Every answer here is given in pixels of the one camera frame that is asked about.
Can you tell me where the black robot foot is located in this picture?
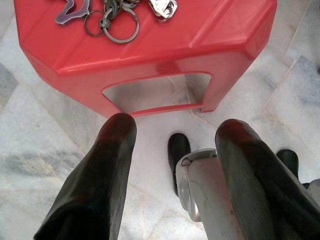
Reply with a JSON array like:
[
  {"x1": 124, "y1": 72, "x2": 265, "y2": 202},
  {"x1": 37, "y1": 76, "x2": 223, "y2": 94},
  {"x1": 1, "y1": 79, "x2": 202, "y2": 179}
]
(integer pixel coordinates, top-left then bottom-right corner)
[
  {"x1": 167, "y1": 133, "x2": 192, "y2": 196},
  {"x1": 276, "y1": 149, "x2": 300, "y2": 180}
]

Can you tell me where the key bunch with metal rings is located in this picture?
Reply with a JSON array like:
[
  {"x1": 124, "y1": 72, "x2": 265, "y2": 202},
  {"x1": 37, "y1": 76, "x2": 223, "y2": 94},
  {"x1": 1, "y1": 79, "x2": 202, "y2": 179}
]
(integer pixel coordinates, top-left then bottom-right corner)
[{"x1": 55, "y1": 0, "x2": 179, "y2": 45}]

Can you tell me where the silver robot right leg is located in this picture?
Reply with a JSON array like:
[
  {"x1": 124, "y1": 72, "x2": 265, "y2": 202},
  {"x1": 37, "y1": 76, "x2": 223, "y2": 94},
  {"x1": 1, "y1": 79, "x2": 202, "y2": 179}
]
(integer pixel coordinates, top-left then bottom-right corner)
[{"x1": 302, "y1": 178, "x2": 320, "y2": 201}]

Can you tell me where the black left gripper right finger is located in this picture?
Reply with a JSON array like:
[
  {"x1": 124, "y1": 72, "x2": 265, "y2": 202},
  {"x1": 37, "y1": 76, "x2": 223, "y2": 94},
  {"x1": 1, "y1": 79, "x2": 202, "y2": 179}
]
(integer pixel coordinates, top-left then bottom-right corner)
[{"x1": 214, "y1": 118, "x2": 320, "y2": 240}]

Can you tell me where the black robot left foot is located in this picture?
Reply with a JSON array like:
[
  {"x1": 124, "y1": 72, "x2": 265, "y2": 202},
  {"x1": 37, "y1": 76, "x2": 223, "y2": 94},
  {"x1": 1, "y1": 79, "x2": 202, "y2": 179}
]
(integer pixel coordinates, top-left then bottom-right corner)
[{"x1": 167, "y1": 133, "x2": 192, "y2": 196}]

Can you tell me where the black robot right foot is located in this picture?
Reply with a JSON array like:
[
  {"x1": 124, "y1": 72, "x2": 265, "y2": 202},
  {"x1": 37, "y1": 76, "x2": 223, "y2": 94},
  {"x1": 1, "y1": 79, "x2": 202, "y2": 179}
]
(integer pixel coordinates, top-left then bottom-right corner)
[{"x1": 276, "y1": 149, "x2": 300, "y2": 180}]

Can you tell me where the red plastic stool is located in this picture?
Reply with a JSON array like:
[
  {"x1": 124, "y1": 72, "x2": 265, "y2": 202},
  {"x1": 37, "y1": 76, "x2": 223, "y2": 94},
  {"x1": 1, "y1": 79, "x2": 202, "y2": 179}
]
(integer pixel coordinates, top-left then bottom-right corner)
[{"x1": 15, "y1": 0, "x2": 278, "y2": 119}]

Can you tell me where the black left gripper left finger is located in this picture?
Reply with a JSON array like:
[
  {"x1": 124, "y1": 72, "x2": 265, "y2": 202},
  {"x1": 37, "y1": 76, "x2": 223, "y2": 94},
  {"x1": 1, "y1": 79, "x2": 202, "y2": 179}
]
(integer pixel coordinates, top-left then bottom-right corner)
[{"x1": 33, "y1": 112, "x2": 138, "y2": 240}]

